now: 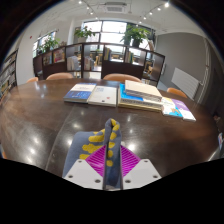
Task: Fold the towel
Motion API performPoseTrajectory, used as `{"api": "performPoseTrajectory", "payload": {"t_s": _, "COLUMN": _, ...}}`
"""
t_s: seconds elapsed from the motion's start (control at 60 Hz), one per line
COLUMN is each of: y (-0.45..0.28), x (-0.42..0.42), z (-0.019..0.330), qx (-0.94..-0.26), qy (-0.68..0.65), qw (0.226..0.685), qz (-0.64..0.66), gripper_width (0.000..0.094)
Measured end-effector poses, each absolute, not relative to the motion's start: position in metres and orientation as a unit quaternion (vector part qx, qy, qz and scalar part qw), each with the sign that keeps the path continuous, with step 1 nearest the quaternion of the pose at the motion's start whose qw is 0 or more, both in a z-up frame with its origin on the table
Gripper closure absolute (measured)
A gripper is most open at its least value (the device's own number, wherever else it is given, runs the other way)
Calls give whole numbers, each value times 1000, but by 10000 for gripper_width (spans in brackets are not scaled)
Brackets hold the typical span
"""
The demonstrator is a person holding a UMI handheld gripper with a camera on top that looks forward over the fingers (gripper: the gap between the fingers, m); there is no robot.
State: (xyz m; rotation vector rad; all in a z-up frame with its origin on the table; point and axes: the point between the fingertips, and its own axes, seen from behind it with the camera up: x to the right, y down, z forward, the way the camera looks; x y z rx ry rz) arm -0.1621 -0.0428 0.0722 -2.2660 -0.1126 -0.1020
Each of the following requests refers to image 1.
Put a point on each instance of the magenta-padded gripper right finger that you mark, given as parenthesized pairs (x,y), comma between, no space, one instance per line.
(141,173)

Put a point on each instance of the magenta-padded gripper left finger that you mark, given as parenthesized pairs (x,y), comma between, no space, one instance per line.
(83,173)

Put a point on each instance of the large blue-covered book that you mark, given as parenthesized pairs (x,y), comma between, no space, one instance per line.
(128,99)

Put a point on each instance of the purple booklet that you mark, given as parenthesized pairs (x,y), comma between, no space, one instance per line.
(185,111)

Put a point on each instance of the beige book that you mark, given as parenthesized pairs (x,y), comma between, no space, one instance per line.
(143,90)

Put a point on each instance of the orange chairs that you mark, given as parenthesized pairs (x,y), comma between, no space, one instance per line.
(121,77)

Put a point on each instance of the dark open shelf unit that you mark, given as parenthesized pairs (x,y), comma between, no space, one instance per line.
(121,70)

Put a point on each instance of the potted green plant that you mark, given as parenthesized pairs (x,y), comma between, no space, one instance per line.
(136,34)
(49,43)
(83,32)

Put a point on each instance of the ceiling track spotlights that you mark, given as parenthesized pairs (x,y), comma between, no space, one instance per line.
(91,12)

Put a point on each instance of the ceiling air conditioner unit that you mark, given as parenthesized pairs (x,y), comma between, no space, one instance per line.
(115,7)

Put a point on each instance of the white wall radiator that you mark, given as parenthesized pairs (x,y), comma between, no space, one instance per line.
(185,81)

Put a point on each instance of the wall bookshelf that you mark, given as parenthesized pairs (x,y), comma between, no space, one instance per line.
(7,75)

